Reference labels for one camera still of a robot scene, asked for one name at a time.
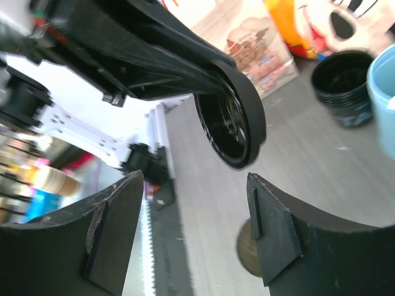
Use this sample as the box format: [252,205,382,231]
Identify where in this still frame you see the paper takeout bag orange handles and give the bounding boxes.
[163,0,297,98]

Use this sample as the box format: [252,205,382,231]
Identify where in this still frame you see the black cup stack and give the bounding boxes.
[310,50,373,128]

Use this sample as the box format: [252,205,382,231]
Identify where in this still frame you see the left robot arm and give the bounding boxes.
[1,1,236,184]

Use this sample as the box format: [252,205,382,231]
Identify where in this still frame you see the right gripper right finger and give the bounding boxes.
[246,173,394,295]

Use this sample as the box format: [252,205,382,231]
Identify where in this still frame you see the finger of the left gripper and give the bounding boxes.
[52,1,235,99]

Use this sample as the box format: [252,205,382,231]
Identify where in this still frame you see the blue cup straw holder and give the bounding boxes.
[367,45,394,158]

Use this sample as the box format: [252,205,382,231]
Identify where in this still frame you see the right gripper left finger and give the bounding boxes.
[1,171,144,296]

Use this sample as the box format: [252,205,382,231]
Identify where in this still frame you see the aluminium rail frame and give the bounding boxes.
[139,104,194,295]

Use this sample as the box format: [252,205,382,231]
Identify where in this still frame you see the black cup lid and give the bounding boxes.
[194,61,266,170]

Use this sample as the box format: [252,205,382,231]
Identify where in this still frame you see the orange Mickey Mouse pillow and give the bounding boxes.
[265,0,394,60]

